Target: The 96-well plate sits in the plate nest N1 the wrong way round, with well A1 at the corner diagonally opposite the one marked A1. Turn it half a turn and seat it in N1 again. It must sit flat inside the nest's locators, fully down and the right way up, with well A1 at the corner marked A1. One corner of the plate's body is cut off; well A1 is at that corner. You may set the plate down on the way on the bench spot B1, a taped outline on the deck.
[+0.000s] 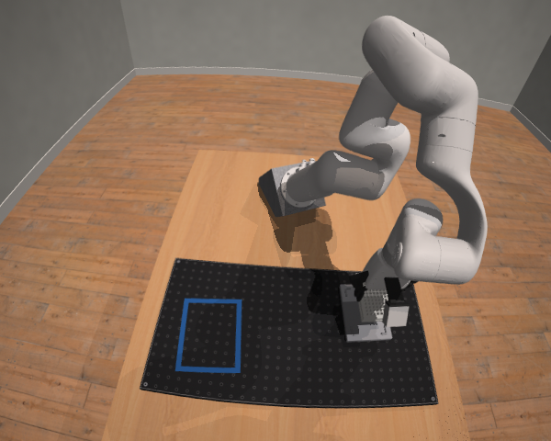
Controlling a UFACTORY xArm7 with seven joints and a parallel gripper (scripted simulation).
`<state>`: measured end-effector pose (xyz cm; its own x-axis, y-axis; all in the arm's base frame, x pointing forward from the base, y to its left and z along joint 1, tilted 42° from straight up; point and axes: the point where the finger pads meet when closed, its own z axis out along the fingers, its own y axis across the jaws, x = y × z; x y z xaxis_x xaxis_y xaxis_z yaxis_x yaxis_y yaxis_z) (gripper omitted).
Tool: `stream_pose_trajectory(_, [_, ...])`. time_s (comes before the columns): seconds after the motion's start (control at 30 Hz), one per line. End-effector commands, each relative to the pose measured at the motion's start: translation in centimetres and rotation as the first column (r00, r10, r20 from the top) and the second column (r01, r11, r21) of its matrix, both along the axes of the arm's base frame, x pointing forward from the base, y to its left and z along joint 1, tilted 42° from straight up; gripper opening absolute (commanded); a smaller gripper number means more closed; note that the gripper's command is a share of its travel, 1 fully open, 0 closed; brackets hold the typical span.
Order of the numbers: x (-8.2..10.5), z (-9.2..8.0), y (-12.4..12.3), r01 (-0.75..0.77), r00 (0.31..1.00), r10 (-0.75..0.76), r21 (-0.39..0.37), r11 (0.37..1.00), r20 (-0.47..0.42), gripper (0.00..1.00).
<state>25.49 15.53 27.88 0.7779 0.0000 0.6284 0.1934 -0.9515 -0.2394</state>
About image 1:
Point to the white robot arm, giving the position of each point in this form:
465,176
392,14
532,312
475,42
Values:
417,74

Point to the blue tape outline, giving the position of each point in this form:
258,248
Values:
237,368

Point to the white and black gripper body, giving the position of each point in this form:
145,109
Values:
378,269

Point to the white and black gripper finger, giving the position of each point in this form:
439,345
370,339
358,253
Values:
410,284
359,285

